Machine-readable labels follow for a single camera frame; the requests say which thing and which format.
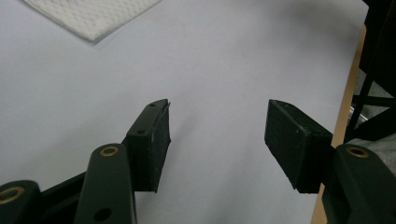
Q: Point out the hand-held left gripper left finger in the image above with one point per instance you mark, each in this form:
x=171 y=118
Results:
x=149 y=146

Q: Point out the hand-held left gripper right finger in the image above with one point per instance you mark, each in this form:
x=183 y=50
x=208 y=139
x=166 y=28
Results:
x=292 y=146

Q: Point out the white mesh laundry bag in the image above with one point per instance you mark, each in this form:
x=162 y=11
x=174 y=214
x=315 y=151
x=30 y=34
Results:
x=93 y=15

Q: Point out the black metal stand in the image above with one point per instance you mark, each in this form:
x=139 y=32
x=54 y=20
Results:
x=378 y=46

